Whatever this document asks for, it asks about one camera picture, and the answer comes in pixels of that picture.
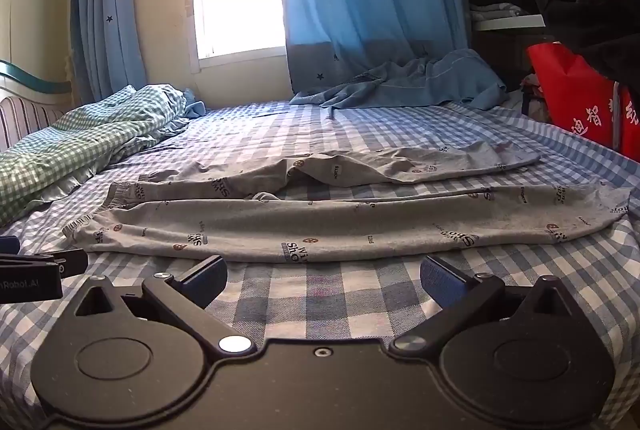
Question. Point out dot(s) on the grey printed pants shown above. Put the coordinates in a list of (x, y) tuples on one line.
[(350, 225)]

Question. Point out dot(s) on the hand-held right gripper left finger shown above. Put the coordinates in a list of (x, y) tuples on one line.
[(206, 282)]

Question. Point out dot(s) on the black garment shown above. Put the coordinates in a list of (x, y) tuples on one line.
[(595, 24)]

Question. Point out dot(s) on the bunched blue star curtain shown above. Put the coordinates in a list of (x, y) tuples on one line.
[(107, 9)]

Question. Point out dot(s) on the blue checkered bed sheet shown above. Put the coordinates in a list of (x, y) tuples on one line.
[(320, 305)]

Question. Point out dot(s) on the green checkered quilt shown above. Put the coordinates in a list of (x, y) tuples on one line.
[(75, 144)]

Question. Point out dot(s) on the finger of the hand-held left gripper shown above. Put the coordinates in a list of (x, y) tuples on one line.
[(7, 244), (65, 262)]

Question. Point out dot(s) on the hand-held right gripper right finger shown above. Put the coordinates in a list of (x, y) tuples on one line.
[(436, 282)]

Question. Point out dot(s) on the red bag with white print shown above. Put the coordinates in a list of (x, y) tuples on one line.
[(575, 99)]

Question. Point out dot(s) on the bed headboard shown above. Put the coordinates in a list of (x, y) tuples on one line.
[(25, 109)]

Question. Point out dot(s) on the small blue cloth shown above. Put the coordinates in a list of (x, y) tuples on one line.
[(195, 107)]

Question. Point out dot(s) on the blue denim garment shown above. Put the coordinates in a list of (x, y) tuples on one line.
[(425, 79)]

